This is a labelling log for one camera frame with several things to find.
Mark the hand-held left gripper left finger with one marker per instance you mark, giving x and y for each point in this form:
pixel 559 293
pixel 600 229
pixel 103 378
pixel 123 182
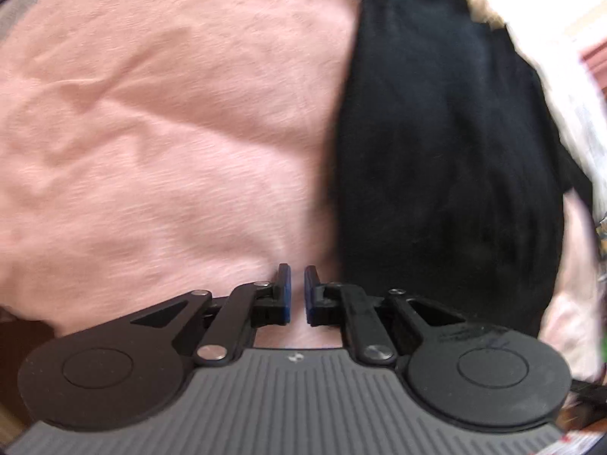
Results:
pixel 286 299

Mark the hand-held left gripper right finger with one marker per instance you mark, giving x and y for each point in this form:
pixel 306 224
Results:
pixel 307 299

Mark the black garment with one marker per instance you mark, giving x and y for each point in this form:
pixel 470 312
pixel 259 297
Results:
pixel 445 151

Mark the pink blanket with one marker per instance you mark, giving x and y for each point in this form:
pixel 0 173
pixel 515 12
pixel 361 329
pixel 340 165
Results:
pixel 166 151

